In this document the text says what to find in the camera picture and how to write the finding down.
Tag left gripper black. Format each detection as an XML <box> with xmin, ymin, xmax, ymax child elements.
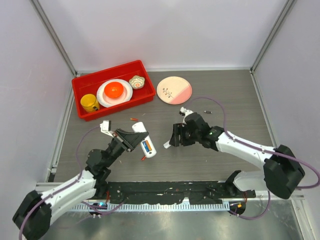
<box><xmin>104</xmin><ymin>128</ymin><xmax>148</xmax><ymax>168</ymax></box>

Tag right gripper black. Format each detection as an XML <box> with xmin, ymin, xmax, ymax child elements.
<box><xmin>169</xmin><ymin>122</ymin><xmax>201</xmax><ymax>147</ymax></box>

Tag white battery cover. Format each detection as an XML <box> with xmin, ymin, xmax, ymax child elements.
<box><xmin>163</xmin><ymin>141</ymin><xmax>171</xmax><ymax>149</ymax></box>

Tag blue battery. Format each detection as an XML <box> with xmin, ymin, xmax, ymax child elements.
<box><xmin>142</xmin><ymin>141</ymin><xmax>150</xmax><ymax>152</ymax></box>

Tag white remote control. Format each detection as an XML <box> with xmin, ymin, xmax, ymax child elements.
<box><xmin>132</xmin><ymin>121</ymin><xmax>157</xmax><ymax>159</ymax></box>

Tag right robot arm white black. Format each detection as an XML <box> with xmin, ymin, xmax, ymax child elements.
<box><xmin>163</xmin><ymin>111</ymin><xmax>305</xmax><ymax>199</ymax></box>

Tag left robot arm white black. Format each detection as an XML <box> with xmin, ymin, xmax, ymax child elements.
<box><xmin>12</xmin><ymin>128</ymin><xmax>149</xmax><ymax>240</ymax></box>

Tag white paper plate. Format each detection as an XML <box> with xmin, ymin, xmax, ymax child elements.
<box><xmin>96</xmin><ymin>79</ymin><xmax>133</xmax><ymax>108</ymax></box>

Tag pink beige plate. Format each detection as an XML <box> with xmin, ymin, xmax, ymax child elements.
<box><xmin>156</xmin><ymin>76</ymin><xmax>193</xmax><ymax>105</ymax></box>

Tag orange bowl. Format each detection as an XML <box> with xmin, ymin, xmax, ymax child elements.
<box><xmin>104</xmin><ymin>81</ymin><xmax>124</xmax><ymax>99</ymax></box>

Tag yellow mug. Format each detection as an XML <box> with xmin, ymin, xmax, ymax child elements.
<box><xmin>80</xmin><ymin>94</ymin><xmax>100</xmax><ymax>113</ymax></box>

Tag small patterned flower bowl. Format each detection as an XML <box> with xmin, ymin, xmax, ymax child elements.
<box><xmin>128</xmin><ymin>75</ymin><xmax>145</xmax><ymax>90</ymax></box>

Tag red plastic bin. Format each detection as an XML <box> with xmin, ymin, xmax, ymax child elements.
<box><xmin>72</xmin><ymin>60</ymin><xmax>156</xmax><ymax>121</ymax></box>

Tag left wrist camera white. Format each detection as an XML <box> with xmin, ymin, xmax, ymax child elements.
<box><xmin>99</xmin><ymin>120</ymin><xmax>115</xmax><ymax>138</ymax></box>

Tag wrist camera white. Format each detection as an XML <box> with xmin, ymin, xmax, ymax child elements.
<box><xmin>179</xmin><ymin>107</ymin><xmax>193</xmax><ymax>125</ymax></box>
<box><xmin>99</xmin><ymin>120</ymin><xmax>115</xmax><ymax>138</ymax></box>

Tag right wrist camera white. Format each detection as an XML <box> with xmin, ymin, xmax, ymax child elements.
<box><xmin>179</xmin><ymin>107</ymin><xmax>193</xmax><ymax>125</ymax></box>

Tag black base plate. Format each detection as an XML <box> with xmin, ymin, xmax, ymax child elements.
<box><xmin>89</xmin><ymin>181</ymin><xmax>256</xmax><ymax>205</ymax></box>

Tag slotted cable duct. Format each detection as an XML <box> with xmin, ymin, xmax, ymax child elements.
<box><xmin>67</xmin><ymin>202</ymin><xmax>230</xmax><ymax>213</ymax></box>

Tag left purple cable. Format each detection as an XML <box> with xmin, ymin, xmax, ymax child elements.
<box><xmin>18</xmin><ymin>126</ymin><xmax>126</xmax><ymax>240</ymax></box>

